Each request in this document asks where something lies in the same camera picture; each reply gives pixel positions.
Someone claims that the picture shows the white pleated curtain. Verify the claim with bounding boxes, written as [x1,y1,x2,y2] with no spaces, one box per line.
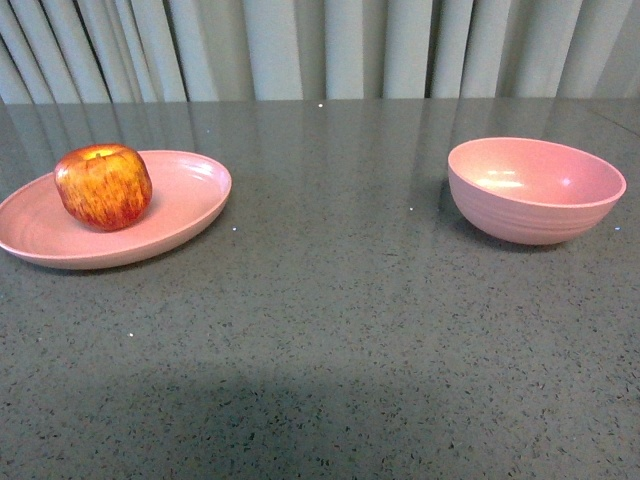
[1,1,639,104]

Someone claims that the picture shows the pink bowl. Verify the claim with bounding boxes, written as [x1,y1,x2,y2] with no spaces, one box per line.
[448,137,627,245]

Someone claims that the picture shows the pink plate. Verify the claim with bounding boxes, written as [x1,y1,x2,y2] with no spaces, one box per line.
[1,150,232,270]

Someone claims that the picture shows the red yellow apple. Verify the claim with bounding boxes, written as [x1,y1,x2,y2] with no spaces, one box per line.
[54,143,153,231]

